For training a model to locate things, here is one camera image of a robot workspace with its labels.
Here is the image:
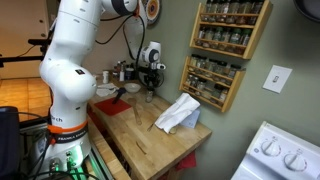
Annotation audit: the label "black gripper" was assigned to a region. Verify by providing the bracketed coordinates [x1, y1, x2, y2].
[143, 68, 165, 92]

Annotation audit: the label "small glass spice jar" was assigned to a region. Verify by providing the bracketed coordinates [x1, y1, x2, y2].
[145, 89, 155, 104]

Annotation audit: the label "white ceramic bowl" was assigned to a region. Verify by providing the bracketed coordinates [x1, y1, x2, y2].
[123, 82, 142, 94]

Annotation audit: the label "wooden cutting board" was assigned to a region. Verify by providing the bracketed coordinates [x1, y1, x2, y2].
[127, 97, 143, 126]

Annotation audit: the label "steel grinder with white base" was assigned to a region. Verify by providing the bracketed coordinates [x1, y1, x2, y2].
[119, 64, 126, 83]

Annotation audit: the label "black spatula with blue head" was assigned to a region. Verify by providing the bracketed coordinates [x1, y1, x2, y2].
[111, 87, 128, 105]

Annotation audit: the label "white crumpled cloth towel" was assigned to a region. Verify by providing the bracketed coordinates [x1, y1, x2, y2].
[154, 92, 202, 134]

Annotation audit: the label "red silicone mat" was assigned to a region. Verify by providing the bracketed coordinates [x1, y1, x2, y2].
[93, 97, 133, 117]

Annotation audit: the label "white paper napkin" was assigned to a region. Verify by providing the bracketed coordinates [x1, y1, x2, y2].
[95, 82, 120, 98]

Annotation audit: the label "white printed spice shaker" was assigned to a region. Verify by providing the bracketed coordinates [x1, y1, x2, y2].
[102, 70, 110, 85]

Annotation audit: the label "pale blue paper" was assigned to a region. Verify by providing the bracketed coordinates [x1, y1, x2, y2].
[179, 108, 202, 130]

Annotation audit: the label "low wooden platform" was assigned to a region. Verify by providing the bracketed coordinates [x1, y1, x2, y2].
[87, 114, 133, 180]

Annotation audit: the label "red hanging cloth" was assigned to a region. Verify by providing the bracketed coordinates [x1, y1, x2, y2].
[174, 150, 198, 172]

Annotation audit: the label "white stove knob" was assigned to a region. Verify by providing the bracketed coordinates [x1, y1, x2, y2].
[283, 152, 308, 173]
[260, 139, 282, 158]

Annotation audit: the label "white electric stove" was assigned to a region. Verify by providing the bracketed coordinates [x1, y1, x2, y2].
[230, 120, 320, 180]

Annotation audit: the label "black computer case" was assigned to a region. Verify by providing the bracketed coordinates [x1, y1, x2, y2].
[0, 105, 21, 180]

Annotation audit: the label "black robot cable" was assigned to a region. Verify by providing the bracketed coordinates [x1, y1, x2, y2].
[94, 13, 148, 88]

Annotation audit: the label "wooden wall spice rack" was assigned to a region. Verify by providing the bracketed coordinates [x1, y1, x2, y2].
[189, 0, 274, 61]
[178, 54, 247, 113]

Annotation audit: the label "white light switch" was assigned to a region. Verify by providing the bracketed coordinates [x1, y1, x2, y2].
[262, 64, 294, 94]

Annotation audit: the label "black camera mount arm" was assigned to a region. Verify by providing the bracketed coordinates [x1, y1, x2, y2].
[0, 38, 51, 68]

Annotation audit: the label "black base cables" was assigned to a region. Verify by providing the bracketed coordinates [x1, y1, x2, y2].
[16, 113, 101, 180]

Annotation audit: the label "dark rimmed wall plate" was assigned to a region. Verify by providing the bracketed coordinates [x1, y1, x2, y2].
[293, 0, 320, 24]

